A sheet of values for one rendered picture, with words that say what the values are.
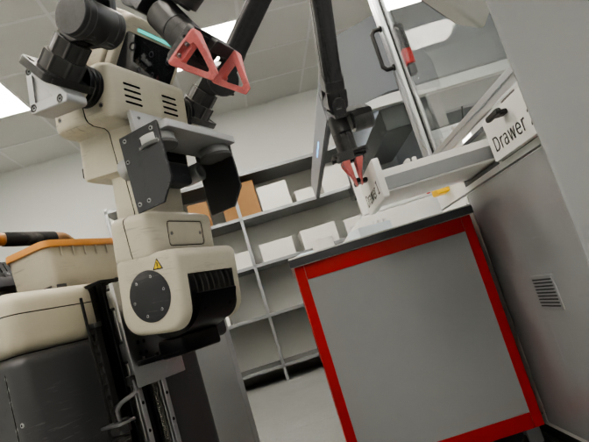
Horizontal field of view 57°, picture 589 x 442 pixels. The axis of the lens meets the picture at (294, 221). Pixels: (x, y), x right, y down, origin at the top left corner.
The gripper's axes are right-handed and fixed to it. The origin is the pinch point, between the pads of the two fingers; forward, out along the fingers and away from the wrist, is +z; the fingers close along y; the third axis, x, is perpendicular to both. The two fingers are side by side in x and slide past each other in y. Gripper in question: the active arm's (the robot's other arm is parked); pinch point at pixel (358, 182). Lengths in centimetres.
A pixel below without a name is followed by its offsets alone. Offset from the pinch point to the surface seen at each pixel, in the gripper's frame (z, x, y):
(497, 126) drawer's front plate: 1.0, -21.6, 32.9
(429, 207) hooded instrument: 7, 83, 39
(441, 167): 4.5, -9.7, 20.3
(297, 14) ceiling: -186, 256, 39
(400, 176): 3.6, -9.9, 9.4
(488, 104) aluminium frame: -5.7, -17.8, 34.6
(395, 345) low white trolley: 47.5, 13.3, -3.7
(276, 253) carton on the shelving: -20, 374, -39
